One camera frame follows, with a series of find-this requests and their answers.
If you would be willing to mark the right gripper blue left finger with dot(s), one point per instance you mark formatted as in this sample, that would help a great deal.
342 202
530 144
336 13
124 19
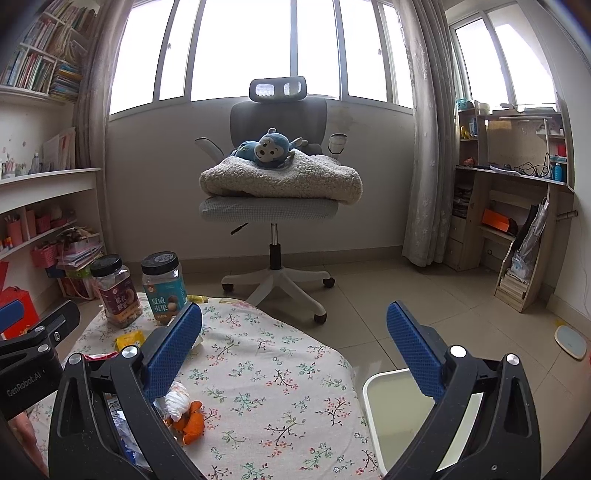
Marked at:
84 443

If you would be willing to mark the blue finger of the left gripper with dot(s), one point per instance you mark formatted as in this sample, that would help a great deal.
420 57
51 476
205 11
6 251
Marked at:
10 314

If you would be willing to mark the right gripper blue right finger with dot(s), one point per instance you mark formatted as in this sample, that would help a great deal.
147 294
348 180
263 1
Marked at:
483 424

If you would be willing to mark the white tissue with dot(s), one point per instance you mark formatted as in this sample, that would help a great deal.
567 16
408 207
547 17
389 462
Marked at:
174 403

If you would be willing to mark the orange peel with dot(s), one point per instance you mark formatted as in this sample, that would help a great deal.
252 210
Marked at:
189 426

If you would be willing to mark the yellow snack packet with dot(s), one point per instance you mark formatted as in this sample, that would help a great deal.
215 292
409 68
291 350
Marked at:
135 337

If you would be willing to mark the blue biscuit box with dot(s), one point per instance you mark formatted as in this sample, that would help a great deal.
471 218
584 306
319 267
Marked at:
129 444

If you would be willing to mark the white trash bin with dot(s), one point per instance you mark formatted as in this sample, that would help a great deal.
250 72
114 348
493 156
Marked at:
396 410

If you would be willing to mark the red gift box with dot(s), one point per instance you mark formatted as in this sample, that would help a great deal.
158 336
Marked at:
30 318

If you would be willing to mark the white bookshelf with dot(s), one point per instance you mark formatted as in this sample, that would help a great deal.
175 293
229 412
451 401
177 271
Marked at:
43 51

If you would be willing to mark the purple label nut jar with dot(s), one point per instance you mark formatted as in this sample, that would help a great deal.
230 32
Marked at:
112 281

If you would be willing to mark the bathroom scale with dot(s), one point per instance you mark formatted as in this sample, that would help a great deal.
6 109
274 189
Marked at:
572 342

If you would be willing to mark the teal label nut jar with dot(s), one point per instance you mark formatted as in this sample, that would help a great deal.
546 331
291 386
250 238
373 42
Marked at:
163 285

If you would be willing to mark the floral tablecloth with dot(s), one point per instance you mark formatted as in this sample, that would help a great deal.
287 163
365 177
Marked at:
277 403

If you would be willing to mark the orange box under desk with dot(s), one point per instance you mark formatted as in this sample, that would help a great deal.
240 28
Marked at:
500 222

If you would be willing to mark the left grey curtain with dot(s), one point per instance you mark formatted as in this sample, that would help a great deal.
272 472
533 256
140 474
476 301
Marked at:
91 112

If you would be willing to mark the grey curtain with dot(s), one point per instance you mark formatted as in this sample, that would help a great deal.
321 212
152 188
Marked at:
436 146
91 112

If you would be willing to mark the wooden desk with shelves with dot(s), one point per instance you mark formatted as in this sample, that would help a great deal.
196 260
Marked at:
518 163

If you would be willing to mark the blue monkey plush toy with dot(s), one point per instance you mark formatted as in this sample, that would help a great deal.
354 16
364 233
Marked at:
272 151

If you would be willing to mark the beige fleece blanket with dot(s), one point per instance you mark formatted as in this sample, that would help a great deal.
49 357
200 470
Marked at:
305 177

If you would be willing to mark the grey office chair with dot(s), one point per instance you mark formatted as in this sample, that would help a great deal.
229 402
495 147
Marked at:
283 102

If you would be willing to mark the right grey curtain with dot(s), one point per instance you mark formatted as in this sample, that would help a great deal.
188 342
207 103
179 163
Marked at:
436 146

